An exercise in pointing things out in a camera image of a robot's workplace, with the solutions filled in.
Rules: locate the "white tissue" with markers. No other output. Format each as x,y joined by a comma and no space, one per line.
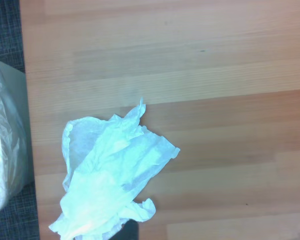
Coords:
107,162

